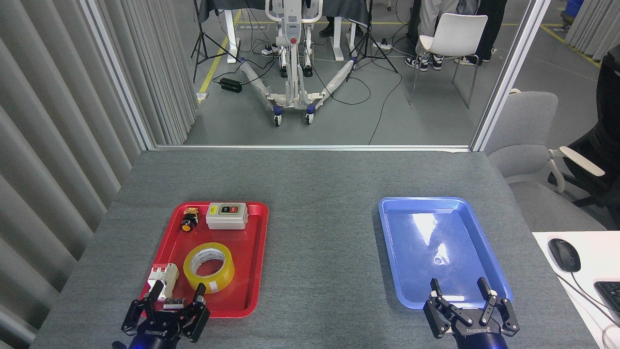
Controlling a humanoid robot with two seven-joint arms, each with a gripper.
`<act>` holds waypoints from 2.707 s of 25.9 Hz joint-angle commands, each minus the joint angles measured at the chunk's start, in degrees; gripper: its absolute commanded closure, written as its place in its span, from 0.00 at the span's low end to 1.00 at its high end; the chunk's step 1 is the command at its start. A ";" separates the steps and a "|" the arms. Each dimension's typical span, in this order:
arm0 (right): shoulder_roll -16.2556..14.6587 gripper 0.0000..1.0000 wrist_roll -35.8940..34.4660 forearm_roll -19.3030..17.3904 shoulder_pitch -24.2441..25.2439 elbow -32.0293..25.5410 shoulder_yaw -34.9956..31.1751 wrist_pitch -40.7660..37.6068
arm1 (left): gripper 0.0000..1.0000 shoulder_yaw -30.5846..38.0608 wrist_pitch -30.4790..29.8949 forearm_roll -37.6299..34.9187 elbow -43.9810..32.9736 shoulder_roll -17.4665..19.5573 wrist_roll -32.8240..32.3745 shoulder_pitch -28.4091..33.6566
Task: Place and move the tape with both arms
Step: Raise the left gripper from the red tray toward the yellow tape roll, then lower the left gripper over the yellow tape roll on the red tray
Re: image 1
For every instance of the silver table edge rail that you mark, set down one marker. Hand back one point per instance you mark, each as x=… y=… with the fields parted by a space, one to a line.
x=310 y=147

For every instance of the grey office chair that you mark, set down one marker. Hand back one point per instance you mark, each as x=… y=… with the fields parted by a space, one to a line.
x=525 y=131

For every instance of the silver post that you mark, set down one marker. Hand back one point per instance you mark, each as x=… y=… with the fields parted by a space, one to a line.
x=513 y=63
x=116 y=72

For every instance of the black power adapter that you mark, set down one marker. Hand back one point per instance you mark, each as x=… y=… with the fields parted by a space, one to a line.
x=231 y=85

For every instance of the grey curtain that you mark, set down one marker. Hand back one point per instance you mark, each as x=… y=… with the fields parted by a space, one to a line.
x=593 y=24
x=58 y=121

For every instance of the white two-button switch box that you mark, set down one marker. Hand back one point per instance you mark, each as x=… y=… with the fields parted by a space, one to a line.
x=226 y=218

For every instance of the black keyboard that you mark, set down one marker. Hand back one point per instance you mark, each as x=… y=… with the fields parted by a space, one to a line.
x=610 y=295

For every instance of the black-covered table white legs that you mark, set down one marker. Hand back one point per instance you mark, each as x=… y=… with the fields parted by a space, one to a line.
x=339 y=7

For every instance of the white circuit breaker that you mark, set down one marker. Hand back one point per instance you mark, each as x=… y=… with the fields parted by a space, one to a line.
x=169 y=276

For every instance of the white power strip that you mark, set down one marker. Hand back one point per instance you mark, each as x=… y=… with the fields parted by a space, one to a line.
x=269 y=50

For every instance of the white stand on wheels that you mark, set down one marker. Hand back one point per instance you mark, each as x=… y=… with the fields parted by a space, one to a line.
x=292 y=58

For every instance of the person's feet behind table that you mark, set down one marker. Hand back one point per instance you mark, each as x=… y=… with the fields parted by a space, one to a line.
x=327 y=30

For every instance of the person in chair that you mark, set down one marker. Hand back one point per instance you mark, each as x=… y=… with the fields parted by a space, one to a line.
x=431 y=14

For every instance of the white desk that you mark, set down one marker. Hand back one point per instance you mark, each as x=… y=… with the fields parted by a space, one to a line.
x=596 y=252

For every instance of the black computer mouse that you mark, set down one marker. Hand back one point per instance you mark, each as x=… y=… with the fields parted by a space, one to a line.
x=564 y=254

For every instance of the black tripod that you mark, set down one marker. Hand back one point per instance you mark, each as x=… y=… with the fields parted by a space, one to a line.
x=201 y=39
x=369 y=43

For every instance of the red plastic tray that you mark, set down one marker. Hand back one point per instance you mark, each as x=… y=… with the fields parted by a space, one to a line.
x=247 y=261

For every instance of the yellow tape roll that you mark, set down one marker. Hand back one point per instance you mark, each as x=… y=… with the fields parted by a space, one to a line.
x=213 y=286

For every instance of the standing person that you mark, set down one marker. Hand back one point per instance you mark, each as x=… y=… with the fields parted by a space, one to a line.
x=494 y=24

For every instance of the blue bin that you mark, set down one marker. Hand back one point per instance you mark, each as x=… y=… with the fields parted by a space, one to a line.
x=574 y=7

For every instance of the blue plastic tray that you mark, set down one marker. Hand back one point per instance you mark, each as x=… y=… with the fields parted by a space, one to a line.
x=436 y=242

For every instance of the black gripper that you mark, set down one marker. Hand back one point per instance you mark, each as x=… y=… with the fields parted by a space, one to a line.
x=479 y=338
x=155 y=334

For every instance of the black office chair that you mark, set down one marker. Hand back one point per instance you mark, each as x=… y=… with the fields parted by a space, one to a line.
x=603 y=145

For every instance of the small black terminal block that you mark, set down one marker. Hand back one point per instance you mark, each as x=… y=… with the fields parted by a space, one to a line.
x=173 y=303

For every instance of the white plastic chair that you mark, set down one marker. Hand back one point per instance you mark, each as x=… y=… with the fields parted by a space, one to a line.
x=455 y=34

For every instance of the black orange push button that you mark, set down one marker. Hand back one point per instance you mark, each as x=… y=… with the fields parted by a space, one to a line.
x=188 y=224

